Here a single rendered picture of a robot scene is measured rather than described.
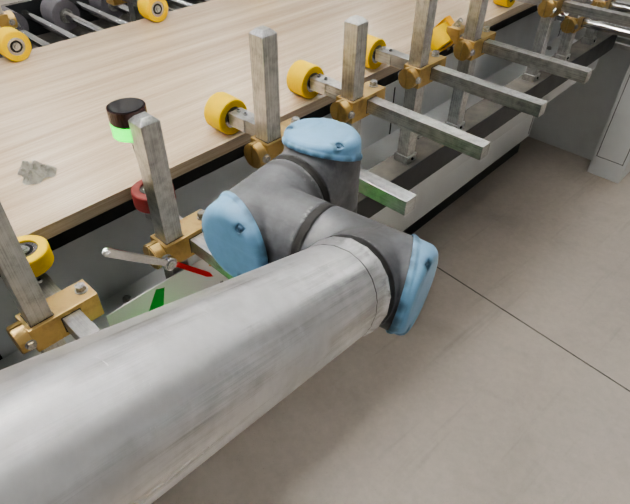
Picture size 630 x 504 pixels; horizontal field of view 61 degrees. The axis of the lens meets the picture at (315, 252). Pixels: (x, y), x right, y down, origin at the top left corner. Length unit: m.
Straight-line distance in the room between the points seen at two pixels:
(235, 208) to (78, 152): 0.76
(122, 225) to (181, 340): 0.94
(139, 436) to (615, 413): 1.84
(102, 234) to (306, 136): 0.68
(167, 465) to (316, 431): 1.47
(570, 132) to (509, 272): 1.12
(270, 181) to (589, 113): 2.68
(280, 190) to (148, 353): 0.31
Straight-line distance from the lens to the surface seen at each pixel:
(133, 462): 0.25
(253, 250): 0.51
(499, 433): 1.82
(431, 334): 1.99
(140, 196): 1.05
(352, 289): 0.39
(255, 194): 0.53
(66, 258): 1.18
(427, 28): 1.37
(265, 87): 1.00
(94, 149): 1.24
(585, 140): 3.18
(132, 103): 0.92
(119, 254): 0.85
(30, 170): 1.18
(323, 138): 0.60
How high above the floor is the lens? 1.49
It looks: 41 degrees down
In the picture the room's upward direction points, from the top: 1 degrees clockwise
